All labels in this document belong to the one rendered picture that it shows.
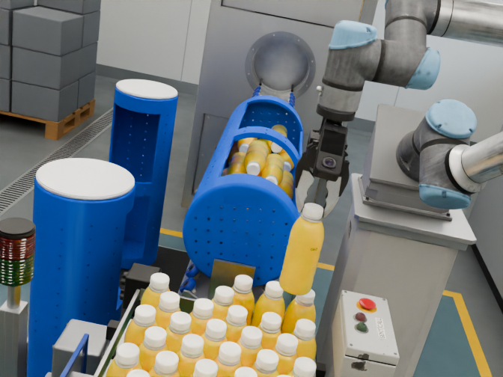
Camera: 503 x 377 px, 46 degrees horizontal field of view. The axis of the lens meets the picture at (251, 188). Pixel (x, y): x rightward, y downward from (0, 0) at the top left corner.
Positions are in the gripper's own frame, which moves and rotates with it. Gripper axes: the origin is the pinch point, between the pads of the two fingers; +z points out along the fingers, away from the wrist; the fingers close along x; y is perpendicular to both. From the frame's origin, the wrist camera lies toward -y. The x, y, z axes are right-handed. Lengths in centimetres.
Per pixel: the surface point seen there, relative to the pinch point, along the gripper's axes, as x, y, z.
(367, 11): -19, 164, -24
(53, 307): 64, 37, 64
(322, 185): -17, 164, 59
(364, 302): -14.9, 1.6, 19.0
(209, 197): 22.3, 22.1, 12.0
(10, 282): 48, -24, 13
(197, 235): 23.7, 22.1, 22.4
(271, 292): 4.2, 3.8, 22.4
